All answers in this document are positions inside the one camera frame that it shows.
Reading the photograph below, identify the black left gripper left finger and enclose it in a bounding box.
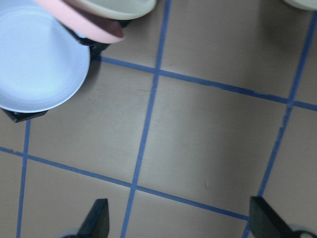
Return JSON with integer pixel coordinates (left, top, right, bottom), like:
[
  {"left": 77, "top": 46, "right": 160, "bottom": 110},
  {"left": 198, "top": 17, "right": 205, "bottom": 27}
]
[{"left": 78, "top": 198, "right": 109, "bottom": 238}]

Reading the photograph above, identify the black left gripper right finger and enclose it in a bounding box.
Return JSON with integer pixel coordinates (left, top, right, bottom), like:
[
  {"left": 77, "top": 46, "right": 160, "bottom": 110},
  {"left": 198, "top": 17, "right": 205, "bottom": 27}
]
[{"left": 249, "top": 196, "right": 294, "bottom": 238}]

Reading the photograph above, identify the blue plate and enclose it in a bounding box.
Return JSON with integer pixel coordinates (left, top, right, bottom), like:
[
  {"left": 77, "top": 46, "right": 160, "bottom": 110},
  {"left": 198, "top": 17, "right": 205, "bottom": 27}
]
[{"left": 0, "top": 5, "right": 91, "bottom": 113}]

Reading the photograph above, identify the pink plate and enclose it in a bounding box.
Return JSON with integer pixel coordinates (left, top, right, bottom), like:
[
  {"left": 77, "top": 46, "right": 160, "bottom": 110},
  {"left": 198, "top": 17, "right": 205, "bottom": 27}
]
[{"left": 35, "top": 0, "right": 124, "bottom": 44}]

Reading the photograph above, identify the cream plate in rack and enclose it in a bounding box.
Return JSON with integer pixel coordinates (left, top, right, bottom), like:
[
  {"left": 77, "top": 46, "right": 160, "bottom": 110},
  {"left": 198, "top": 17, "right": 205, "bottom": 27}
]
[{"left": 76, "top": 0, "right": 157, "bottom": 20}]

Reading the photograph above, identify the black dish rack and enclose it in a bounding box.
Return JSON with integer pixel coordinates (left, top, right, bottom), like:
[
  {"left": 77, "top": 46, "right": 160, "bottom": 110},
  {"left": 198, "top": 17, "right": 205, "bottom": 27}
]
[{"left": 2, "top": 19, "right": 132, "bottom": 124}]

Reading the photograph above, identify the cream bowl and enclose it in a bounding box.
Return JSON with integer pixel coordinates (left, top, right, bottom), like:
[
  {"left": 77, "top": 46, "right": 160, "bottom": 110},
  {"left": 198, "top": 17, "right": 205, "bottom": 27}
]
[{"left": 284, "top": 0, "right": 317, "bottom": 11}]

